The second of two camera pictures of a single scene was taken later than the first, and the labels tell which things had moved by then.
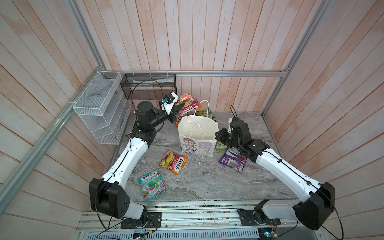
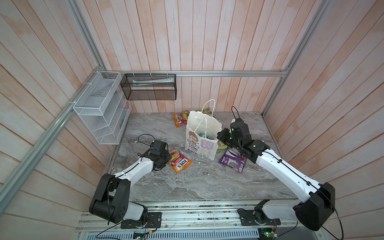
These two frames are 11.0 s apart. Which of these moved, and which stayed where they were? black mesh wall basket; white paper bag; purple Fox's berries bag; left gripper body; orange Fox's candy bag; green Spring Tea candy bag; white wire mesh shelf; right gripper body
Moved: white paper bag; orange Fox's candy bag; left gripper body
Stayed: black mesh wall basket; white wire mesh shelf; green Spring Tea candy bag; purple Fox's berries bag; right gripper body
